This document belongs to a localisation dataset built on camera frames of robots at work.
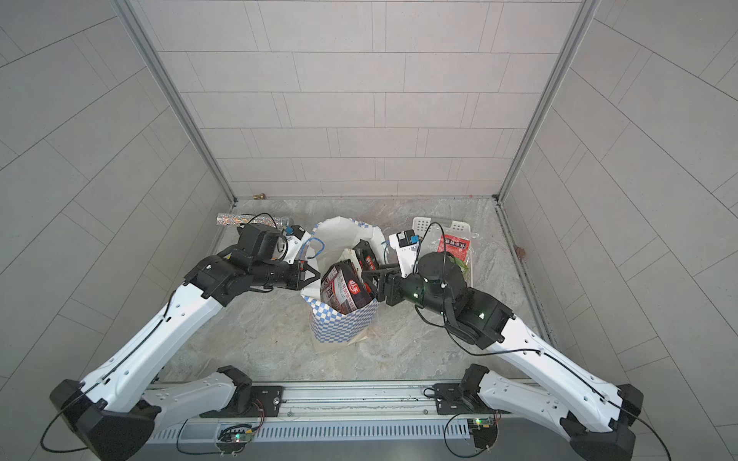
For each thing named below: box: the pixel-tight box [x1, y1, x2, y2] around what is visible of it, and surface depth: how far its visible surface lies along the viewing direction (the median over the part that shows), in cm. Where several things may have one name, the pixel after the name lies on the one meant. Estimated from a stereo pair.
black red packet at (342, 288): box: [319, 259, 376, 316], surface depth 74 cm
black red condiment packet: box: [352, 239, 381, 272], surface depth 77 cm
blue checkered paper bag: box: [301, 217, 387, 345], surface depth 68 cm
